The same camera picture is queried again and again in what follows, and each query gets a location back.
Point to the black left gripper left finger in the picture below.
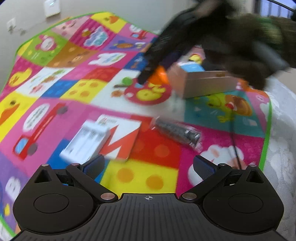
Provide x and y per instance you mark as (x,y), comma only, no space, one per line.
(59,200)

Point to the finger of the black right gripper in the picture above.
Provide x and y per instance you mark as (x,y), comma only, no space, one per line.
(152,58)

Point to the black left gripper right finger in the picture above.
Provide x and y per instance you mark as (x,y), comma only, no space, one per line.
(238,201)

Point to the orange plastic toy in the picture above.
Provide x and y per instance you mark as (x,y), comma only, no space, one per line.
(159,77)

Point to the blue white tissue pack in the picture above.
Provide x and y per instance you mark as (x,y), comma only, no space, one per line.
(191,67)

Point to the black item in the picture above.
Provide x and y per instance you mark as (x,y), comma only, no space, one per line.
(179,132)

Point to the yellow pink toy block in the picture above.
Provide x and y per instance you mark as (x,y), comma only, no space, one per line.
(197,58)

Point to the pink cardboard box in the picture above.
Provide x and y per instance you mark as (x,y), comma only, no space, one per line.
(196,84)

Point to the white charger box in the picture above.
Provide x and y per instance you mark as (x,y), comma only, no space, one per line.
(86,144)

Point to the colourful cartoon play mat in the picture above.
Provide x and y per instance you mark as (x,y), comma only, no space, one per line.
(82,68)

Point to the red white booklet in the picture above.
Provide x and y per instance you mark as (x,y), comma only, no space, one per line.
(123,133)

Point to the dark window frame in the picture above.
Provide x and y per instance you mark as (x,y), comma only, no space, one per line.
(278,8)

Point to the white wall switch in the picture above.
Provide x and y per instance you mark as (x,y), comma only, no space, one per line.
(51,8)

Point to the white wall socket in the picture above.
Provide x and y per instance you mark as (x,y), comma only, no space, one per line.
(11,24)

